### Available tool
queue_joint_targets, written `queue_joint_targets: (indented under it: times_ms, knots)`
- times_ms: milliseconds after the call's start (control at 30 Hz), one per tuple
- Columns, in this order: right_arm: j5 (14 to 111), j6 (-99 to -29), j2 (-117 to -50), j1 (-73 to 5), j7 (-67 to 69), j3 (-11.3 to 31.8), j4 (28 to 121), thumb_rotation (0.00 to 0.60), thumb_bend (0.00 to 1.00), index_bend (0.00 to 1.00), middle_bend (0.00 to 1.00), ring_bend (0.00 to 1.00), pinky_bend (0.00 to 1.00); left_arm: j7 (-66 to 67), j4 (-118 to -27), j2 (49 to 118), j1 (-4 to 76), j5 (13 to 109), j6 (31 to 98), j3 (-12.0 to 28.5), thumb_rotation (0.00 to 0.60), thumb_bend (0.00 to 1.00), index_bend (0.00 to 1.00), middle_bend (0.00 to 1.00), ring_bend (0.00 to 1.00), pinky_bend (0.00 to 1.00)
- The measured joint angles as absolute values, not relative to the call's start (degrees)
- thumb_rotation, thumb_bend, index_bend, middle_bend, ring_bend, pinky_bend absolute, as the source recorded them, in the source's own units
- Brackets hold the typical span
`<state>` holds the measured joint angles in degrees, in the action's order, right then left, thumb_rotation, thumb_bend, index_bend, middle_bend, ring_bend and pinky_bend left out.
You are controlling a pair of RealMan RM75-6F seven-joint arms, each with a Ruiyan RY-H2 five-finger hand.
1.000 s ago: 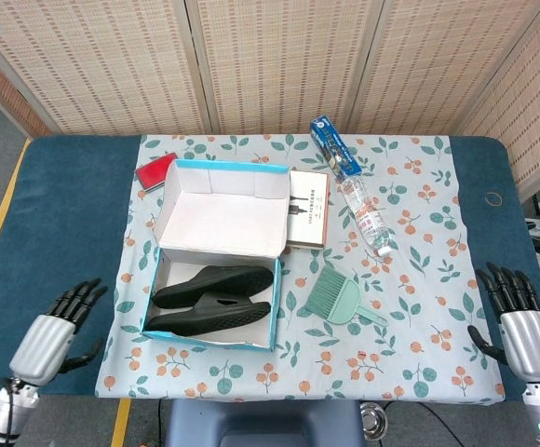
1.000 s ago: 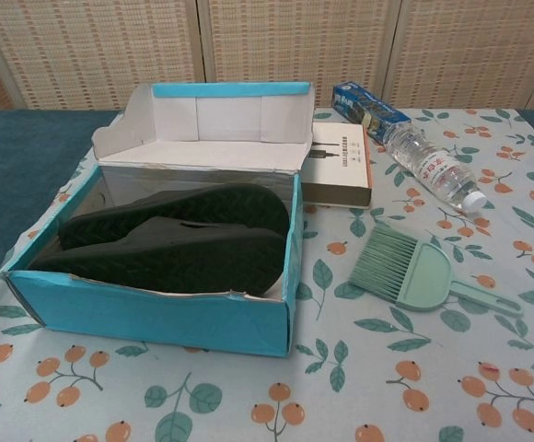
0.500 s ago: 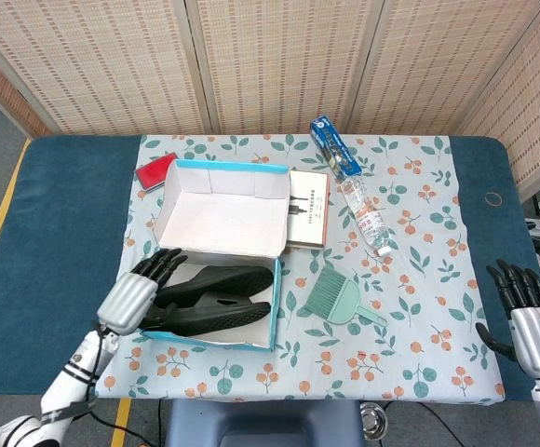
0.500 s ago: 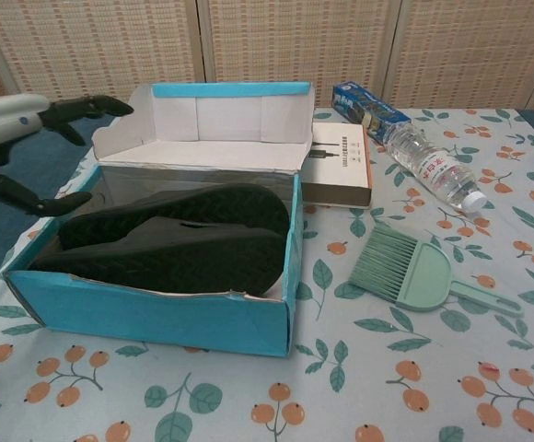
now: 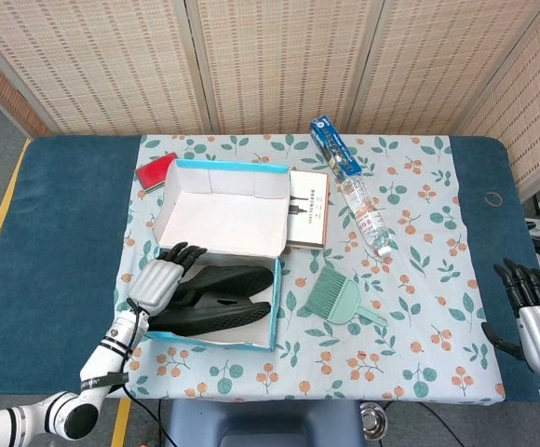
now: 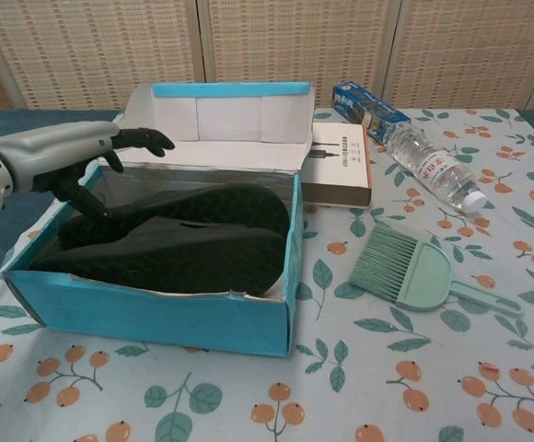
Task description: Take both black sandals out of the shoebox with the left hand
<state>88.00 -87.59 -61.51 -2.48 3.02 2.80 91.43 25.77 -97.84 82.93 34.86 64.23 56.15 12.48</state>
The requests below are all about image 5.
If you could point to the tan rubber band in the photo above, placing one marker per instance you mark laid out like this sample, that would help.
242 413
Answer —
493 199

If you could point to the green hand brush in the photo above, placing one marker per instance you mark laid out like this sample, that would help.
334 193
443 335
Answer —
327 289

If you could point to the black slipper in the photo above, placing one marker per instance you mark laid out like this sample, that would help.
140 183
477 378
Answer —
233 281
209 319

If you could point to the red flat case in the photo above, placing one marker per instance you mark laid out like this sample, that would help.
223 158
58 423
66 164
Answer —
153 173

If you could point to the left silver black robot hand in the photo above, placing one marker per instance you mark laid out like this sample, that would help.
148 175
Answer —
156 281

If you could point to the blue cardboard shoe box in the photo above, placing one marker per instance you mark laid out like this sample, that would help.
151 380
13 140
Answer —
225 219

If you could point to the bamboo folding screen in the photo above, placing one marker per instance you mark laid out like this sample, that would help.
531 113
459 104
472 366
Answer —
279 60

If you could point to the green small dustpan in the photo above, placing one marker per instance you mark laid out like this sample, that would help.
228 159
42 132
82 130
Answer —
351 305

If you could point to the blue printed long carton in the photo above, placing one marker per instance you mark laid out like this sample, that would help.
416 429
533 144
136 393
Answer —
336 148

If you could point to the floral printed tablecloth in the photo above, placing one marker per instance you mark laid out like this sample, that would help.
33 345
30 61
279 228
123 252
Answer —
391 288

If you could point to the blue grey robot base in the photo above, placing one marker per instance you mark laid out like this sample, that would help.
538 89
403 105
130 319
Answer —
260 426

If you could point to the dark blue table cover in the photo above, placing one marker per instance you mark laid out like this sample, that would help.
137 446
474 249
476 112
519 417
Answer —
51 261

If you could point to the clear plastic water bottle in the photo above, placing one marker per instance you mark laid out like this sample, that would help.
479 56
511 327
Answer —
368 216

